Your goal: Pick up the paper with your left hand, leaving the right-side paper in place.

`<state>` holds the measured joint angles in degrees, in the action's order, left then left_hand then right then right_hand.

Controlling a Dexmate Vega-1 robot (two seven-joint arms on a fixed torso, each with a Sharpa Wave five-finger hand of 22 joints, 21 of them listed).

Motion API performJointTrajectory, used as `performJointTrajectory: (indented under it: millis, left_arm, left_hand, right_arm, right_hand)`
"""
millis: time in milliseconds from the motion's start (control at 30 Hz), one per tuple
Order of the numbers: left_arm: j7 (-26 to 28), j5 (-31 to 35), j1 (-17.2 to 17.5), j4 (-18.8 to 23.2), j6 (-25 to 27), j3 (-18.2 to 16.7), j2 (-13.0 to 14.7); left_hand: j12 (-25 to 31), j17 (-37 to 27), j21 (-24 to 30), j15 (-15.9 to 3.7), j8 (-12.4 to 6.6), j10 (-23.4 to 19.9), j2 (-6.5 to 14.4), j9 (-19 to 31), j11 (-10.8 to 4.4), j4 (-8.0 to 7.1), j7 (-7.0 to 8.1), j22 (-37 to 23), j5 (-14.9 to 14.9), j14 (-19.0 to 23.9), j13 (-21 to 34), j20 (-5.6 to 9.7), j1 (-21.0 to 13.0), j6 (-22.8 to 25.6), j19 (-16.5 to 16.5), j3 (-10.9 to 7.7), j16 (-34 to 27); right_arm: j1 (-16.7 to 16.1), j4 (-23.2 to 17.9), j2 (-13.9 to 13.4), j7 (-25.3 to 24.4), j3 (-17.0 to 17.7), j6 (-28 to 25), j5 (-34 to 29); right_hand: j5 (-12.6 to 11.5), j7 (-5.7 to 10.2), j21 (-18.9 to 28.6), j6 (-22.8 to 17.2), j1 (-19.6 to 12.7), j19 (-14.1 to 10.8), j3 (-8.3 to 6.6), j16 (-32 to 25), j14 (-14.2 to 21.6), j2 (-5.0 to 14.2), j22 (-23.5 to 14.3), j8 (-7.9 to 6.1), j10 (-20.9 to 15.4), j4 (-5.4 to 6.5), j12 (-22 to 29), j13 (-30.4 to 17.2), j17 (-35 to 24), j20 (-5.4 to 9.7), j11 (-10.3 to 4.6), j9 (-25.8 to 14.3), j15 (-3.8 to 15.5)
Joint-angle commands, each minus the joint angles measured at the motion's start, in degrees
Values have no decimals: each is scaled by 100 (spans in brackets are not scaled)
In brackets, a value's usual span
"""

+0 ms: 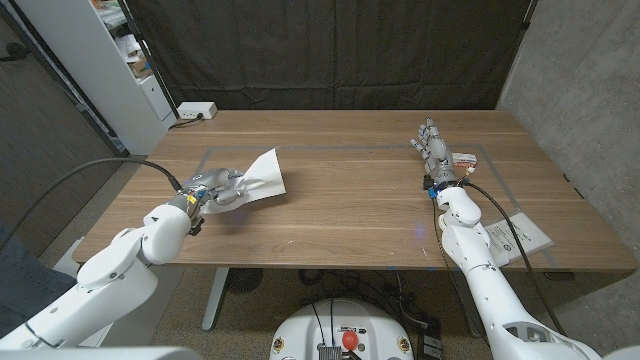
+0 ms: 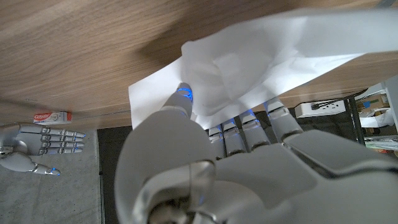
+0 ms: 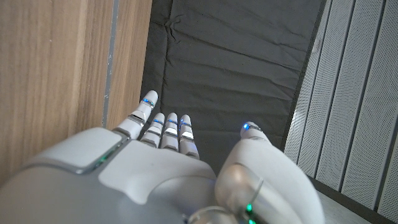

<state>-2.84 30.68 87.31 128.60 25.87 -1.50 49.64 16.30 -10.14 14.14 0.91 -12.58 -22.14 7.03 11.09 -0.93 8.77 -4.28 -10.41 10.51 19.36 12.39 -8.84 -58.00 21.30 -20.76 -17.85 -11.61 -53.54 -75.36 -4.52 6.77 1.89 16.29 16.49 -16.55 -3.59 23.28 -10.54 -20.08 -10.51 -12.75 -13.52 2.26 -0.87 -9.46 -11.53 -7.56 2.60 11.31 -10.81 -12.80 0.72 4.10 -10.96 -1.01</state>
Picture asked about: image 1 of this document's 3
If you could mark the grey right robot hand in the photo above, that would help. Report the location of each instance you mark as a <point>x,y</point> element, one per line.
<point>439,152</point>

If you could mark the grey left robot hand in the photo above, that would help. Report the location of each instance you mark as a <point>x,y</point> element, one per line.
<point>212,185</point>

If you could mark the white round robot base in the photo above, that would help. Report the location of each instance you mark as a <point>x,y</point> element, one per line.
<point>310,330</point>

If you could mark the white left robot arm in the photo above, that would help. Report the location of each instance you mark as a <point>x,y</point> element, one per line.
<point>95,285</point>

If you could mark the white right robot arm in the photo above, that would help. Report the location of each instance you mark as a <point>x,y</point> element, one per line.
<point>492,285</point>

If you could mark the small red white packet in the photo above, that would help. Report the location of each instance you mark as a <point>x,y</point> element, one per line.
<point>466,160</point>

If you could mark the white power strip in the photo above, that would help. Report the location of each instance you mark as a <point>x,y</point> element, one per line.
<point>196,110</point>

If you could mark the black round floor grille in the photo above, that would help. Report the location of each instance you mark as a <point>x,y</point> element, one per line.
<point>243,280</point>

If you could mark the grey metal table leg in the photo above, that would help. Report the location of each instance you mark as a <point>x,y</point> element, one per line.
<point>470,320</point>
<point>214,300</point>

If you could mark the printed white paper sheet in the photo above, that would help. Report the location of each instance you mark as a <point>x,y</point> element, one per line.
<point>537,235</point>

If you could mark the black stand pole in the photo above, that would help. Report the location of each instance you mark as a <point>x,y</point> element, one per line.
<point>150,62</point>

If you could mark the small cardboard box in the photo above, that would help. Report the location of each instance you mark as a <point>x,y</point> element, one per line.
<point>140,67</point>

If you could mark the black curtain backdrop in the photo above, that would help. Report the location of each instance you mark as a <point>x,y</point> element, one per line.
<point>330,50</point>

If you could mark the white shelf cabinet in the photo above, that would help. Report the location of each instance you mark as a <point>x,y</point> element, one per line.
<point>85,55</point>

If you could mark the black floor power strip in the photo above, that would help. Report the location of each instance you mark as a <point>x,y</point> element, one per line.
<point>430,345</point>

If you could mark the grey finned metal block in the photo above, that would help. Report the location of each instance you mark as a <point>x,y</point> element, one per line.
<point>329,353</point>

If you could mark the red emergency stop button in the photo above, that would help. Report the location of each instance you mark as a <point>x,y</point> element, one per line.
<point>350,340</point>

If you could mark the person leg in jeans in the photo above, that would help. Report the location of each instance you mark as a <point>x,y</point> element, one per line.
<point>25,295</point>

